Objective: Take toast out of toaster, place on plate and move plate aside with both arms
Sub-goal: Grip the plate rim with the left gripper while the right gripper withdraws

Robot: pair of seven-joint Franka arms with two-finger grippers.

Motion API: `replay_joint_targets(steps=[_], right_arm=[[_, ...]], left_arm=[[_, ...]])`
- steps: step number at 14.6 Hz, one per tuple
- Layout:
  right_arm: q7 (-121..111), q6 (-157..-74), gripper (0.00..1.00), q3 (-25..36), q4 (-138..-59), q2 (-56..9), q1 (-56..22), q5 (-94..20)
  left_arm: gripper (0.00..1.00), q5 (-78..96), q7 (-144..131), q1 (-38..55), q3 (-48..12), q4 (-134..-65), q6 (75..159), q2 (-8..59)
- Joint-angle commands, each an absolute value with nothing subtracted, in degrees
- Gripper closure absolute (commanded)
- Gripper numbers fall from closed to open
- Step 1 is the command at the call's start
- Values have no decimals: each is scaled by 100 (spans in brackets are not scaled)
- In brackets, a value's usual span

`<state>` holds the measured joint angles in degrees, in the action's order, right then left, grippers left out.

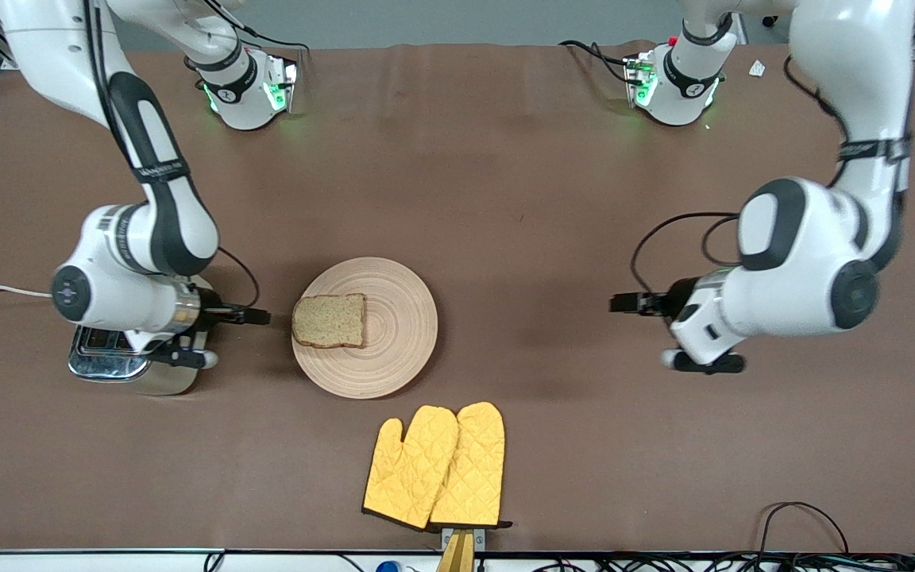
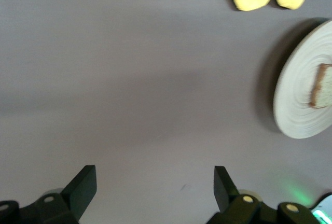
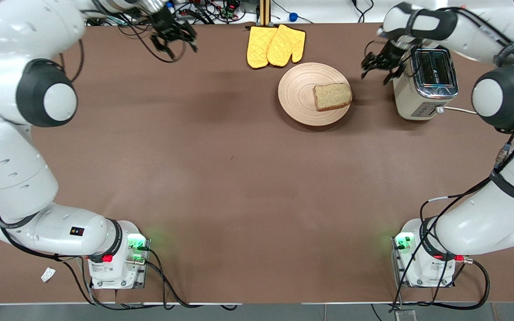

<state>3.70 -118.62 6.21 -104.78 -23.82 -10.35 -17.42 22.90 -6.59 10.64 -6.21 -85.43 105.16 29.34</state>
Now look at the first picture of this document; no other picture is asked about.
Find round wooden plate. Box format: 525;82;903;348
291;257;439;400

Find brown bread toast slice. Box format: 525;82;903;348
291;293;367;350

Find black arm base cable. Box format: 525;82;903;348
202;0;309;60
559;40;635;84

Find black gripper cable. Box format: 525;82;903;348
631;56;915;296
84;0;261;311

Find small metal bracket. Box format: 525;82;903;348
440;526;487;553

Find cream and chrome toaster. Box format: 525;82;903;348
68;274;216;396

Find tangled black cable bundle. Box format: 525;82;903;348
533;552;915;572

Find brown table cover sheet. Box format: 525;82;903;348
0;40;915;555

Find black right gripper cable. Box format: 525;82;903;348
84;0;261;311

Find looped black cable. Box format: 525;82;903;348
759;501;851;557

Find yellow quilted oven mitt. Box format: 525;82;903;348
429;401;512;529
362;405;459;531

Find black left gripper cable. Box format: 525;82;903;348
631;56;915;296

